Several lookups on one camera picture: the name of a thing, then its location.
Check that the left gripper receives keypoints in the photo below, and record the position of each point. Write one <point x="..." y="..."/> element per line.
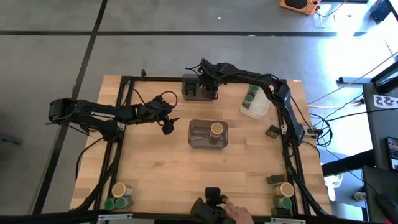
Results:
<point x="155" y="109"/>

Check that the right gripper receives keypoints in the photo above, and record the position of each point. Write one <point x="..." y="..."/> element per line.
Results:
<point x="210" y="73"/>

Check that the smoky grey plastic bin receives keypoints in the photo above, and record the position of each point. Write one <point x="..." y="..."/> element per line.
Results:
<point x="200" y="97"/>
<point x="199" y="133"/>

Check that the tan-lidded glass spice jar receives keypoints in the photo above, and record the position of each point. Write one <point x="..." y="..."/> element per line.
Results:
<point x="119" y="189"/>
<point x="286" y="189"/>
<point x="216" y="128"/>

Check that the white plastic bin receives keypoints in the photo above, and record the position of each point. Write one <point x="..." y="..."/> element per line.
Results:
<point x="258" y="109"/>

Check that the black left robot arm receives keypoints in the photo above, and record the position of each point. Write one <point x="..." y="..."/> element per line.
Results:
<point x="102" y="114"/>

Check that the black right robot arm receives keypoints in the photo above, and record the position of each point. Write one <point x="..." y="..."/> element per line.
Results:
<point x="290" y="115"/>

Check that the black boxy object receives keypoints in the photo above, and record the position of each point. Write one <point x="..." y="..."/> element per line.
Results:
<point x="213" y="194"/>

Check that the person's hand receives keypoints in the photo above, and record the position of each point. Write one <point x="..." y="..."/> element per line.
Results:
<point x="239" y="214"/>

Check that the orange box with black disc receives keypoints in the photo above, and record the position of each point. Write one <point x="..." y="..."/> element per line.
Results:
<point x="308" y="9"/>

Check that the white plastic object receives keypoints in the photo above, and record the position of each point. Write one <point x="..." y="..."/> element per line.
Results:
<point x="332" y="186"/>

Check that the black table beam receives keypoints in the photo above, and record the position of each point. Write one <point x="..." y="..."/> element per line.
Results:
<point x="348" y="161"/>

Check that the grey floor object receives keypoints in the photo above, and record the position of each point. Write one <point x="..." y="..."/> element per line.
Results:
<point x="9" y="138"/>

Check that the white sheet with black figures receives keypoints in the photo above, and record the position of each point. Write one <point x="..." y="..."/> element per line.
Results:
<point x="385" y="101"/>

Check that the dark grey desk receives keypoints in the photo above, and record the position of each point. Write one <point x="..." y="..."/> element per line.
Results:
<point x="373" y="180"/>
<point x="379" y="140"/>

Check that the white power adapter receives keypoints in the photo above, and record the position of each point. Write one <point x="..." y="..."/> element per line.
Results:
<point x="360" y="196"/>

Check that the dark blue box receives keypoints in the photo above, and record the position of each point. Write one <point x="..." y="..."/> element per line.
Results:
<point x="380" y="9"/>

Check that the black tablet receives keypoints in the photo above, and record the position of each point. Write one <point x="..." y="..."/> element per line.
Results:
<point x="393" y="154"/>

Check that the black aluminium table frame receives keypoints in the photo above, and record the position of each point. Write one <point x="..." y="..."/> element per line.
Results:
<point x="161" y="77"/>

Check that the silver bracket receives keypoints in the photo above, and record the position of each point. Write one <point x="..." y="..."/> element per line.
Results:
<point x="298" y="221"/>
<point x="115" y="216"/>

